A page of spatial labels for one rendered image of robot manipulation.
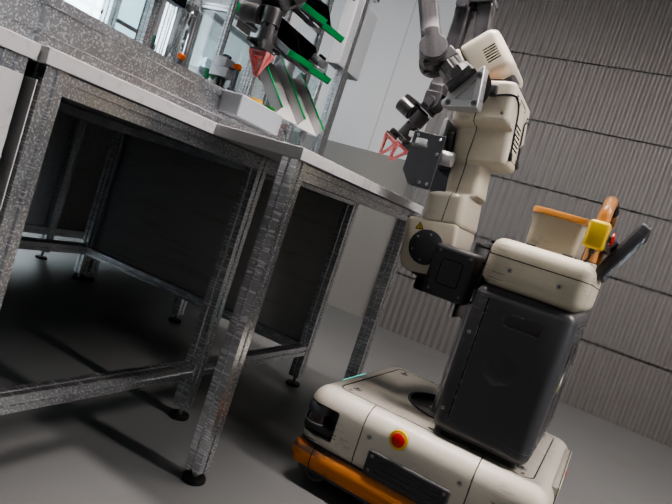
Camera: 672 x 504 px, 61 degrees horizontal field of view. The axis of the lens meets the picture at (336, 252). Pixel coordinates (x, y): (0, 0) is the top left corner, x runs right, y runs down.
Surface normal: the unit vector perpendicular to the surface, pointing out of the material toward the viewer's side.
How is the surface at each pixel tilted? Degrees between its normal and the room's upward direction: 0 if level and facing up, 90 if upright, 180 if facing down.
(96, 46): 90
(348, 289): 90
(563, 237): 92
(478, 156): 90
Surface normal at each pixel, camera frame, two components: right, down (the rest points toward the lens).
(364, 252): -0.44, -0.08
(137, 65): 0.85, 0.31
